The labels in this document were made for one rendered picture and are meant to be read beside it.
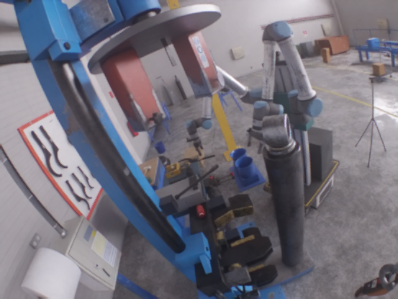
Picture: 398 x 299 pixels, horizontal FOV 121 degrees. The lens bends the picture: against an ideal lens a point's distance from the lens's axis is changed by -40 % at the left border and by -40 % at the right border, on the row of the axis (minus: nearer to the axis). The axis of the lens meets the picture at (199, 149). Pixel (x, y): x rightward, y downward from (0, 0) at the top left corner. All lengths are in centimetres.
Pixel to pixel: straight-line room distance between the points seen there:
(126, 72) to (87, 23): 31
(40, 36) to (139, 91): 41
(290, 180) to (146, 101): 80
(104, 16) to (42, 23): 25
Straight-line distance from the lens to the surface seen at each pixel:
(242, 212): 145
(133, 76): 65
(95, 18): 83
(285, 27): 133
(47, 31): 71
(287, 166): 99
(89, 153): 92
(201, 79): 89
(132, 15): 79
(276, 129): 91
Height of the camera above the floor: 204
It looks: 26 degrees down
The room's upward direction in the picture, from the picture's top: 25 degrees counter-clockwise
